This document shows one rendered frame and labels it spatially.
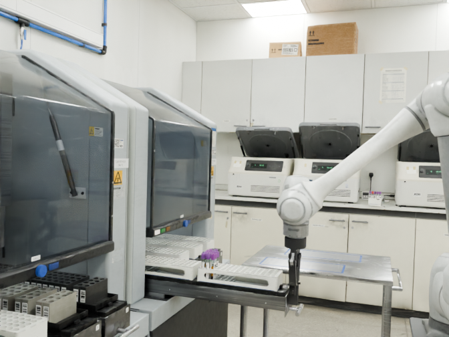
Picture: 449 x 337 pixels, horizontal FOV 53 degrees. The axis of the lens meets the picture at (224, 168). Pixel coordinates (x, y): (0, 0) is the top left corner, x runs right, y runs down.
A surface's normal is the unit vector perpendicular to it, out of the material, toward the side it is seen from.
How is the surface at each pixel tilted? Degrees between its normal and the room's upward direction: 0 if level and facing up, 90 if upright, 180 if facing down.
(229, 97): 90
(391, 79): 90
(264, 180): 90
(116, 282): 90
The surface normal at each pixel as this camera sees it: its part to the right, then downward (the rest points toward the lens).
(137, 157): 0.94, 0.04
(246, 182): -0.36, 0.02
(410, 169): -0.27, -0.50
